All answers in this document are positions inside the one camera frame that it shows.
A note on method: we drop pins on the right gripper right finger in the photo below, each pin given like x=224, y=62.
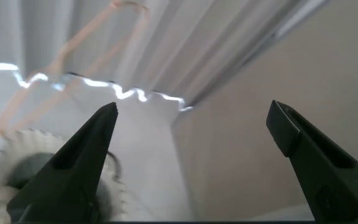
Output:
x=328, y=180

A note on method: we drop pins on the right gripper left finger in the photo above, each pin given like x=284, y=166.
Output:
x=67, y=180

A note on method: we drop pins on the pink clothes hanger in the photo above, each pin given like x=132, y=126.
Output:
x=82, y=34

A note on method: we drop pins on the white laundry basket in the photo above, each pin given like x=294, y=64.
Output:
x=20, y=149

